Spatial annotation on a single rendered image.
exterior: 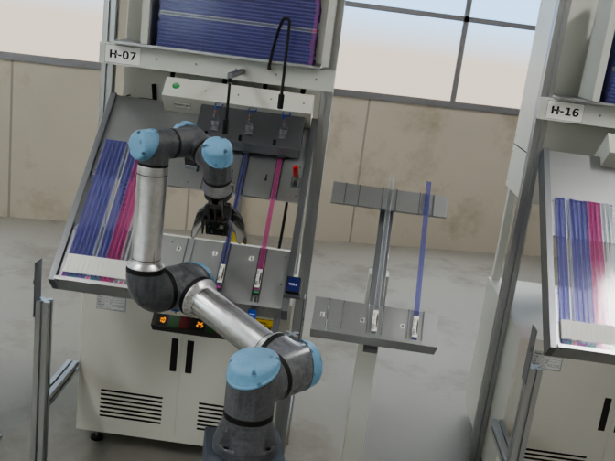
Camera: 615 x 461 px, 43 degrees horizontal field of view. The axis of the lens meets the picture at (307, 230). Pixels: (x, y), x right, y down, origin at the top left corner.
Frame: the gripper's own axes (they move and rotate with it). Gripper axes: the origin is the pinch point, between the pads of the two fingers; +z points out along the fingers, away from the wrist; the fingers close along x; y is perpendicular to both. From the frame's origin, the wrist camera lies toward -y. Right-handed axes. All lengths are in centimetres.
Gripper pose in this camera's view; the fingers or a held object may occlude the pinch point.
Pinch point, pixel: (219, 239)
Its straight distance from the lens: 219.9
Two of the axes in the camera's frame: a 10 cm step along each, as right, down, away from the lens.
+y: -0.9, 6.9, -7.2
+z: -0.8, 7.1, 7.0
